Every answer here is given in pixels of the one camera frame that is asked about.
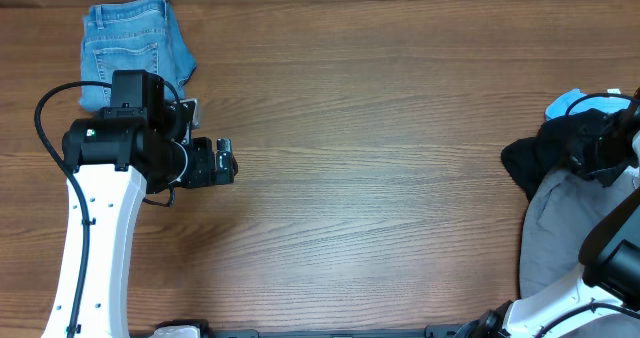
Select grey cargo shorts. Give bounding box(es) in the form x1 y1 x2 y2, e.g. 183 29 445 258
519 167 639 298

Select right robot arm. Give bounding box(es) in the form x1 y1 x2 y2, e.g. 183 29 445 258
457 89 639 337

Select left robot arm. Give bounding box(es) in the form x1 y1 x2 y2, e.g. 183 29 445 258
34 70 238 337

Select folded blue denim jeans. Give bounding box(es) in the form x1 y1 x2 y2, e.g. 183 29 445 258
80 0 196 101

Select light blue t-shirt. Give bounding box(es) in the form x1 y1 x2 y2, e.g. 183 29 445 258
545 88 630 121

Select black t-shirt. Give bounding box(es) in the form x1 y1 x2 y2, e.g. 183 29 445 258
501 109 639 200

